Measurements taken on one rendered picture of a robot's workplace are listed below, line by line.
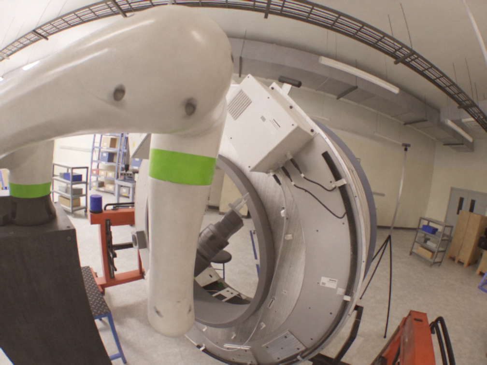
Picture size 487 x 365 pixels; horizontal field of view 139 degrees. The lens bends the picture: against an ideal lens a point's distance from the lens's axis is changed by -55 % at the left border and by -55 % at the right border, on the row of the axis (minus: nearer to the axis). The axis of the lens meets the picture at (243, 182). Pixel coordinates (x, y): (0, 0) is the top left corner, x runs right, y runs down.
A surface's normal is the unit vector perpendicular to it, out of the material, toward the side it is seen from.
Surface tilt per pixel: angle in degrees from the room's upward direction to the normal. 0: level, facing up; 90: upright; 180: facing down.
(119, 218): 90
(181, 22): 80
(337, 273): 90
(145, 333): 0
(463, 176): 90
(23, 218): 58
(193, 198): 99
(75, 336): 90
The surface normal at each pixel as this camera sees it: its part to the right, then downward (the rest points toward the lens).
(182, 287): 0.68, 0.17
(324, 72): 0.03, 0.11
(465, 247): -0.99, -0.15
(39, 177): 0.99, 0.16
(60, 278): 0.87, 0.18
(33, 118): 0.08, 0.72
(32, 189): 0.85, 0.40
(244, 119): -0.61, -0.02
